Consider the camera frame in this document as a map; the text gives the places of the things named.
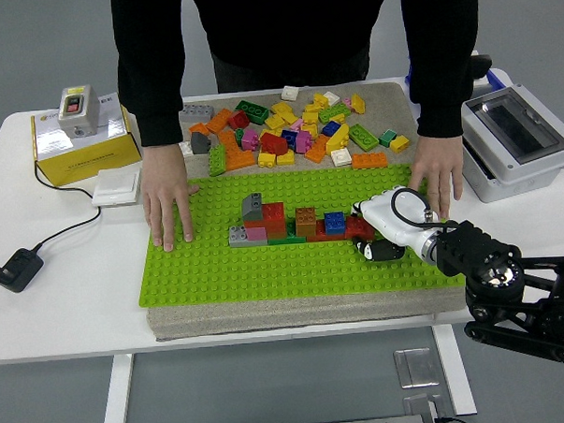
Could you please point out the person's left hand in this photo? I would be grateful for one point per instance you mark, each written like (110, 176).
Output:
(441, 164)

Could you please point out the person's right hand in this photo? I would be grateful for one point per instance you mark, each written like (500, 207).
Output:
(164, 188)

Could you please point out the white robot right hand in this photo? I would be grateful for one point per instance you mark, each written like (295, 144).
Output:
(390, 218)

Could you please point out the red toy brick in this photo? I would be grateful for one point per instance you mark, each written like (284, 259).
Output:
(239, 120)
(356, 228)
(273, 144)
(273, 213)

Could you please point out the green studded baseplate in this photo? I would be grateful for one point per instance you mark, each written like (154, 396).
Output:
(219, 275)

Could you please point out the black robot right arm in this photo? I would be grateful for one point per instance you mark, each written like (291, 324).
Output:
(471, 252)

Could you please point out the person's left forearm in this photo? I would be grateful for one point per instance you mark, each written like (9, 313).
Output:
(441, 97)

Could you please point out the person's right forearm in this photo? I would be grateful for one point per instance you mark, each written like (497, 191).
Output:
(158, 109)

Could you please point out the white square tile brick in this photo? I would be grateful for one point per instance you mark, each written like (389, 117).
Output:
(289, 93)
(340, 157)
(186, 149)
(332, 97)

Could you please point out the yellow toy brick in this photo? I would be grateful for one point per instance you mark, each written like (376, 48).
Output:
(358, 104)
(310, 129)
(274, 122)
(321, 100)
(399, 143)
(310, 115)
(267, 159)
(285, 157)
(282, 109)

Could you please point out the blue toy brick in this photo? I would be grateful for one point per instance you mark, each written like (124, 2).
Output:
(331, 128)
(335, 222)
(289, 137)

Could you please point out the dark grey sloped brick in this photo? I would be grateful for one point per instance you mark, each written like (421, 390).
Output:
(199, 143)

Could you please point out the lime green long brick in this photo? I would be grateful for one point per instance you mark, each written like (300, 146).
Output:
(364, 137)
(217, 160)
(334, 112)

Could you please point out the small green brick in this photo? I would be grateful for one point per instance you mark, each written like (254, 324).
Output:
(387, 138)
(239, 134)

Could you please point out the orange long brick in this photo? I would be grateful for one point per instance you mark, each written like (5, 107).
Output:
(368, 160)

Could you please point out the small orange brick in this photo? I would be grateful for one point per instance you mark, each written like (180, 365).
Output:
(199, 129)

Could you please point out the red long brick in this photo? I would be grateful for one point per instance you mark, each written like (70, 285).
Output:
(321, 234)

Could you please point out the large orange brick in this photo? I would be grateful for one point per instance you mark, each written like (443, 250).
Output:
(236, 156)

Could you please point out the light grey long brick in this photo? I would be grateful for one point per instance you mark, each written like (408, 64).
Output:
(238, 237)
(195, 113)

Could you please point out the brown toy brick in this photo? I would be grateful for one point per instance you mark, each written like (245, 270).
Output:
(306, 221)

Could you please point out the orange toy brick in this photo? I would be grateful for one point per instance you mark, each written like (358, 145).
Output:
(317, 150)
(218, 121)

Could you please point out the yellow sloped brick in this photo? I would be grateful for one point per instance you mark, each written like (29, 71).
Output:
(337, 139)

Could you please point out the pink toy brick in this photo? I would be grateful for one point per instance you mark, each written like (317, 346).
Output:
(257, 233)
(250, 139)

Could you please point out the dark green long brick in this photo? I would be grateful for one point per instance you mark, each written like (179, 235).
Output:
(288, 240)
(253, 112)

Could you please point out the small pink brick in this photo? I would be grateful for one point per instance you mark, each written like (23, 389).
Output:
(297, 124)
(347, 103)

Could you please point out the red-orange long brick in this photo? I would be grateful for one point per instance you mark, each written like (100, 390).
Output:
(275, 228)

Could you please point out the magenta toy brick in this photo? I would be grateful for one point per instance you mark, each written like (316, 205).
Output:
(303, 141)

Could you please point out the grey distribution box clear lid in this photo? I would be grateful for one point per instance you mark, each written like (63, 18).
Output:
(514, 164)

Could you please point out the yellow cardboard box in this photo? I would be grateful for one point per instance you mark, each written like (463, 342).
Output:
(88, 161)

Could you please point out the black charger plug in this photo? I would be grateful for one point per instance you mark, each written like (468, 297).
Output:
(480, 66)

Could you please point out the grey-brown foam mat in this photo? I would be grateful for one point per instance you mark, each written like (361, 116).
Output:
(291, 314)

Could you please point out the metal floor plate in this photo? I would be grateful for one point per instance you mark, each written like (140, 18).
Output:
(421, 406)
(416, 367)

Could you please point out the black power adapter plug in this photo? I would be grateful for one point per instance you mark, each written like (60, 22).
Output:
(18, 270)

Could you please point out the white table leg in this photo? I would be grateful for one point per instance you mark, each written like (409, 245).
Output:
(117, 399)
(455, 375)

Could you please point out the person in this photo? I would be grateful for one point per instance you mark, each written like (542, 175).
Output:
(293, 28)

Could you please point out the white wall switch panel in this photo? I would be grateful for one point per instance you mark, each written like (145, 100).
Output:
(116, 188)

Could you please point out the grey push-button switch box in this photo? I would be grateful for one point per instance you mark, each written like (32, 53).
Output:
(77, 117)

